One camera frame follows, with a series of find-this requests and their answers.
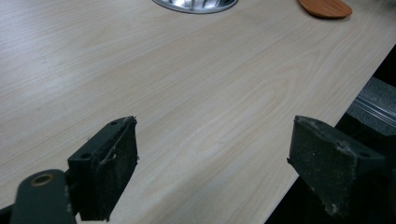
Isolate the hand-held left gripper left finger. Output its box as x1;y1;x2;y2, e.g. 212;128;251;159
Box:
67;116;140;222

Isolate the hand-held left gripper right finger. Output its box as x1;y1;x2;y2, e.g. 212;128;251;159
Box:
286;115;396;220

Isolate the brown wooden spatula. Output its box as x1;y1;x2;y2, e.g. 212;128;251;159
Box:
297;0;353;20

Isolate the shiny steel bowl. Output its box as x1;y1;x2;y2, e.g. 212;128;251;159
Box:
151;0;239;15

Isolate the grey metal rail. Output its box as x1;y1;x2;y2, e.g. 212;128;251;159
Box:
346;76;396;137

